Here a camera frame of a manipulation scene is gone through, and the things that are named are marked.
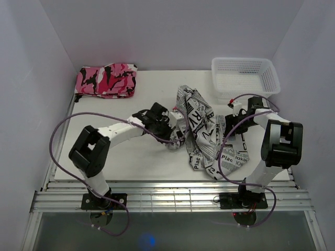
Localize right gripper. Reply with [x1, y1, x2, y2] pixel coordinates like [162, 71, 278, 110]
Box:
[224, 112, 258, 138]

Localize newspaper print trousers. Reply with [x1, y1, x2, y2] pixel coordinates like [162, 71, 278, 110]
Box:
[166, 85, 250, 180]

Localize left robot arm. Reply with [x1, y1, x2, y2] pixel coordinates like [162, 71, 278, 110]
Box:
[69, 102, 182, 209]

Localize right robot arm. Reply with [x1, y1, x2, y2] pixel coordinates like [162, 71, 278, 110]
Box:
[220, 96, 303, 209]

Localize pink camouflage folded trousers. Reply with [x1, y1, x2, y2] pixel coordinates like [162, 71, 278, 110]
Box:
[74, 63, 138, 99]

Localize white plastic basket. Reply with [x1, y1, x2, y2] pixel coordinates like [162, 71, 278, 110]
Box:
[211, 58, 281, 99]

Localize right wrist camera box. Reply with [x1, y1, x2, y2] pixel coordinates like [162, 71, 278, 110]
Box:
[228, 99, 243, 117]

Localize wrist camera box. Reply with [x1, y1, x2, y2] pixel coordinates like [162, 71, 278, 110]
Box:
[228, 99, 243, 117]
[169, 111, 188, 132]

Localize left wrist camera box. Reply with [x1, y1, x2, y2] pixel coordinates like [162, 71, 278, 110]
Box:
[169, 111, 188, 132]

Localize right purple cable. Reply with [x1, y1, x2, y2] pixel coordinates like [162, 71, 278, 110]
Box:
[214, 93, 281, 228]

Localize purple cable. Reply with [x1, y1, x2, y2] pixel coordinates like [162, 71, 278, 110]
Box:
[49, 104, 192, 236]
[214, 93, 281, 228]

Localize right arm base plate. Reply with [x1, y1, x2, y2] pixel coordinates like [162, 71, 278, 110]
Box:
[219, 191, 268, 209]

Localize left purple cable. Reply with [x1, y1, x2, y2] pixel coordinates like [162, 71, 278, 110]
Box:
[49, 104, 192, 236]

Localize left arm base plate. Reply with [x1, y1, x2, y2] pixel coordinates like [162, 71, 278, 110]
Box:
[81, 193, 128, 211]

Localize aluminium frame rail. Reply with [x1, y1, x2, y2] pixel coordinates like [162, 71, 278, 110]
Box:
[30, 180, 314, 213]

